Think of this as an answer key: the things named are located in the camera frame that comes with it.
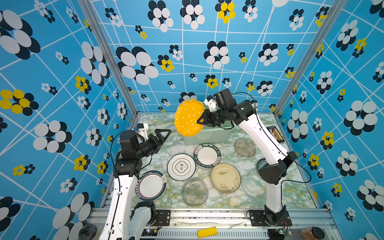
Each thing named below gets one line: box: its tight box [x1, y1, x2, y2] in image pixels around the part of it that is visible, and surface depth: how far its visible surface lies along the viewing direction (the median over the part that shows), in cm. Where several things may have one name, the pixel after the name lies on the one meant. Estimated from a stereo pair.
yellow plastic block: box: [197, 226, 217, 239], surface depth 71 cm
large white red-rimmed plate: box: [135, 169, 168, 202], surface depth 85 cm
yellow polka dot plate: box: [174, 99, 206, 137], surface depth 77 cm
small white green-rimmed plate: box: [167, 153, 196, 181], surface depth 93 cm
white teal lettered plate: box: [193, 143, 222, 169], surface depth 96 cm
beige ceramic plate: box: [210, 162, 241, 194], surface depth 88 cm
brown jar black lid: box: [299, 226, 325, 240], surface depth 64 cm
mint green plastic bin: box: [183, 125, 234, 146], surface depth 104 cm
